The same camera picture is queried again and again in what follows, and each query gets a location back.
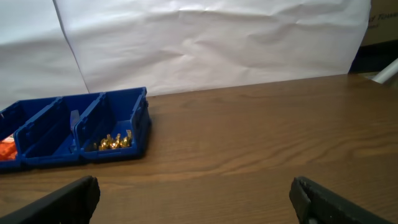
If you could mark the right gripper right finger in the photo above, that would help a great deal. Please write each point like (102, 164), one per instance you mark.
(323, 205)

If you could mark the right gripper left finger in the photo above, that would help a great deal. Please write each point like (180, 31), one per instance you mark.
(62, 202)

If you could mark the gold candy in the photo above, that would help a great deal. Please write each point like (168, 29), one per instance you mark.
(104, 143)
(116, 142)
(127, 140)

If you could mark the orange candy box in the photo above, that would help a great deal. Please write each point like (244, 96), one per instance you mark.
(7, 149)

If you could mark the blue tray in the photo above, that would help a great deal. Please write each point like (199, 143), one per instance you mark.
(121, 105)

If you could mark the brown cardboard box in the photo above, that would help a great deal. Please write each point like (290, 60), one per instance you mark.
(382, 21)

